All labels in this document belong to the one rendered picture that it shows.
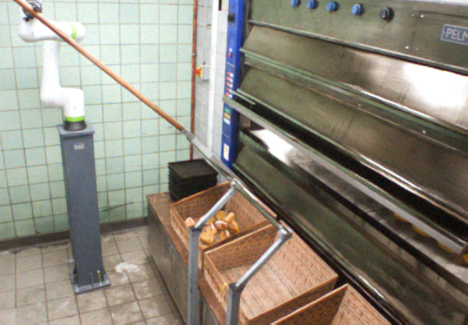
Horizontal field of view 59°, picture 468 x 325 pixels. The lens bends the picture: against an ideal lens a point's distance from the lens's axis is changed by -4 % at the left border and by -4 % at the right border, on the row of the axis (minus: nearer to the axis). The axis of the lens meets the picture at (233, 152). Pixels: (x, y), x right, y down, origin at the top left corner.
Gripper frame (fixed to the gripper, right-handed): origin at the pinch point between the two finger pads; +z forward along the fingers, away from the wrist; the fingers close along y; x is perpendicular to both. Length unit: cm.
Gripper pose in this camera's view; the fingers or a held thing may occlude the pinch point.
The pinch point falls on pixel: (33, 12)
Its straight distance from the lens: 209.1
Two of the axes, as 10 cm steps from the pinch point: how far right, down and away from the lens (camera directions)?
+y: -6.4, 7.7, 0.1
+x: -6.4, -5.2, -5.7
